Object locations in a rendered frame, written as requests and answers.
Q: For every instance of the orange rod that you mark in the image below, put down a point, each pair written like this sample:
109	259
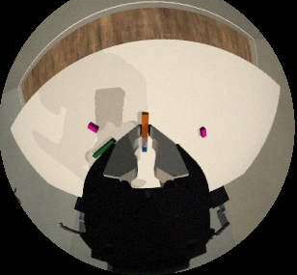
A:
145	124

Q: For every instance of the green rod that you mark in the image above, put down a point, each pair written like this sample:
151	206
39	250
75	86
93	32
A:
104	148

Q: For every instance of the small magenta block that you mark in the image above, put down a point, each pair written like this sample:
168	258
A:
203	131
93	127

